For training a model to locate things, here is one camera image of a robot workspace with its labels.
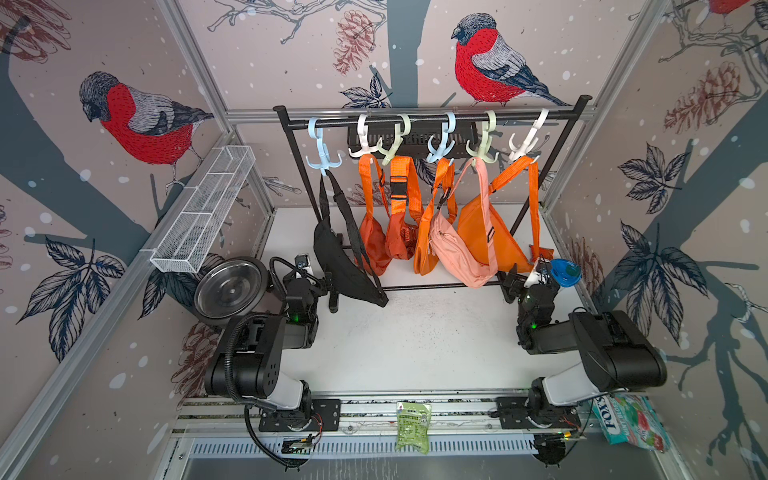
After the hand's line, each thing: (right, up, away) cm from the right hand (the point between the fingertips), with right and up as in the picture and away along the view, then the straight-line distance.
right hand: (532, 266), depth 90 cm
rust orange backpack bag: (-49, +10, -10) cm, 51 cm away
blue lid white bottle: (+11, -2, +2) cm, 11 cm away
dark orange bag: (-40, +17, -15) cm, 46 cm away
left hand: (-68, +1, +1) cm, 68 cm away
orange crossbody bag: (-34, +4, -6) cm, 35 cm away
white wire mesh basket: (-95, +20, -8) cm, 98 cm away
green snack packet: (-38, -36, -18) cm, 56 cm away
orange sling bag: (-6, +3, +1) cm, 7 cm away
